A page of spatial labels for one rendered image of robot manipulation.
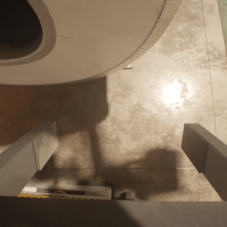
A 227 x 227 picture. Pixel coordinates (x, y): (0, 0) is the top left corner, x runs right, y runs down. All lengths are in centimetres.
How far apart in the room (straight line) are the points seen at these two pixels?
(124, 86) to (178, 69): 38
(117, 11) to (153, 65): 79
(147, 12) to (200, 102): 86
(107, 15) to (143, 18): 9
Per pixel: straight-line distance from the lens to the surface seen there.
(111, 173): 112
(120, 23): 49
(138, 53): 63
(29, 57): 71
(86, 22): 49
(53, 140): 16
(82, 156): 113
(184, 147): 17
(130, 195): 103
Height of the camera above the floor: 109
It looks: 82 degrees down
